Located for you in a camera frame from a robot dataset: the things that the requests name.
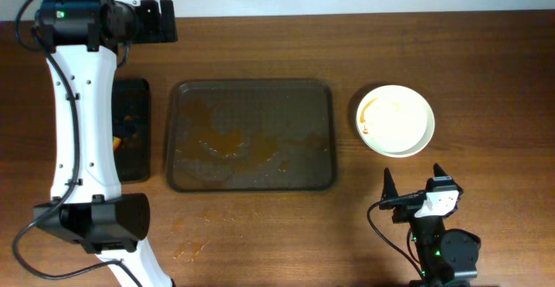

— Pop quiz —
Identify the cream white plate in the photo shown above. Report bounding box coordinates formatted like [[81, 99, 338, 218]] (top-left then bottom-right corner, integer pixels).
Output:
[[353, 85, 435, 158]]

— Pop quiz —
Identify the orange green sponge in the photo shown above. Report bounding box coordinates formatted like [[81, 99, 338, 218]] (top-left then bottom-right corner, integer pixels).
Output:
[[113, 136, 121, 151]]

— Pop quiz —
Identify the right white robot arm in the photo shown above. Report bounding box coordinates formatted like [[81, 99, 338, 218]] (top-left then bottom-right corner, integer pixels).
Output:
[[378, 164, 481, 287]]

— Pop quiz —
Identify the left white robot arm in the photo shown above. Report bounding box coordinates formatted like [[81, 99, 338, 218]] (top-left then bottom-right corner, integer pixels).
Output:
[[34, 0, 178, 286]]

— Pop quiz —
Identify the black rectangular tray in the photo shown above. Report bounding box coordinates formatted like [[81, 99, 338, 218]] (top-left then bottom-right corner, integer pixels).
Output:
[[112, 78, 151, 184]]

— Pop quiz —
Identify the brown serving tray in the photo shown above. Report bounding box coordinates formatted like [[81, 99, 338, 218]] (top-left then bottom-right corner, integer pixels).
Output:
[[165, 79, 337, 192]]

